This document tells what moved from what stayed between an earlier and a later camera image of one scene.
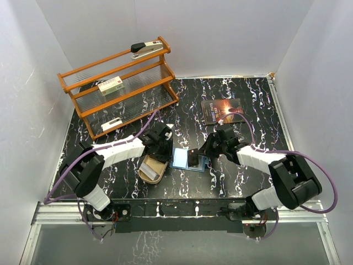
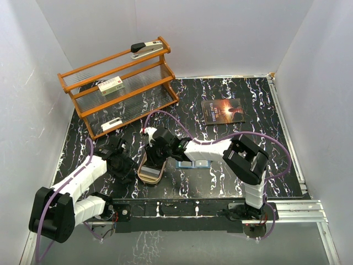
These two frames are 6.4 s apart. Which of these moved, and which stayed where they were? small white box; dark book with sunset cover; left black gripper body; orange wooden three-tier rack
Moved: left black gripper body
Stayed: orange wooden three-tier rack; dark book with sunset cover; small white box
